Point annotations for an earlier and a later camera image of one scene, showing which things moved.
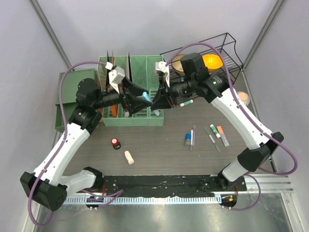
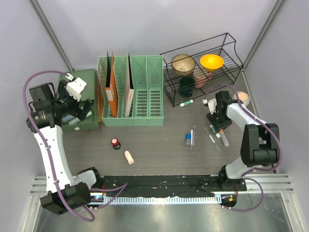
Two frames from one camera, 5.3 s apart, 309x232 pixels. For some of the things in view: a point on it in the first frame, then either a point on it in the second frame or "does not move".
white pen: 191,134 does not move
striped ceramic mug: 244,97 does not move
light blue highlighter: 146,96 → 66,118
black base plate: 158,186 does not move
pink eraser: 129,157 does not move
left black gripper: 132,104 → 81,113
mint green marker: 215,131 does not move
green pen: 210,137 does not move
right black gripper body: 170,92 → 219,121
